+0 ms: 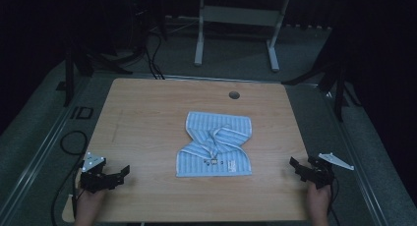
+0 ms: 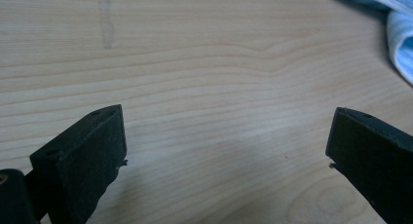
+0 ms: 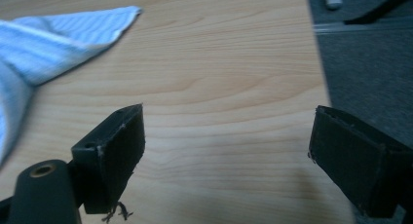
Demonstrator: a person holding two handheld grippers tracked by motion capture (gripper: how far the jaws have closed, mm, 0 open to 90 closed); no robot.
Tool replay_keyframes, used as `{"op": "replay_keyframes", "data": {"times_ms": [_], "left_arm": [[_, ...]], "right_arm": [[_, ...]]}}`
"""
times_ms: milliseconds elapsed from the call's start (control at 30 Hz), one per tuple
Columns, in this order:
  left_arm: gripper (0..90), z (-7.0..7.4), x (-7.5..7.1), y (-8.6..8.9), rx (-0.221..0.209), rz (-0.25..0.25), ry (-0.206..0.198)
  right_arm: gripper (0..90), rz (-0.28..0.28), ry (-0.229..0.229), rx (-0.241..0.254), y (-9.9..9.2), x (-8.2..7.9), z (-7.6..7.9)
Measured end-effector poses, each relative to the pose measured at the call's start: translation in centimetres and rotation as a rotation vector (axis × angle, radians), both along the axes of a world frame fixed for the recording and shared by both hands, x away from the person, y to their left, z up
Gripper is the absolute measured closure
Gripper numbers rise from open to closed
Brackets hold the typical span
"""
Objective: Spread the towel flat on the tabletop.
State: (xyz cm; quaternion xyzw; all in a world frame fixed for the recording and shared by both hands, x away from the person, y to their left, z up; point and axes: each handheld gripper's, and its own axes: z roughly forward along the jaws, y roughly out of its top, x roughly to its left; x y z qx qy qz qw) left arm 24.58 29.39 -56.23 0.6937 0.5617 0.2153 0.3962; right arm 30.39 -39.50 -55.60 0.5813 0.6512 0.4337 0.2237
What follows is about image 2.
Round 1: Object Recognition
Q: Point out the blue striped towel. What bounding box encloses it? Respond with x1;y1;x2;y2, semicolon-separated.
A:
327;0;413;87

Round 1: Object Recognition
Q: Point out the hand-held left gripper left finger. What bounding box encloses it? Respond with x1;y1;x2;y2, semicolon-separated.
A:
29;104;129;224

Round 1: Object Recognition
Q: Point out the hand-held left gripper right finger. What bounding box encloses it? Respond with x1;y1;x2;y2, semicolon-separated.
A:
325;107;413;224

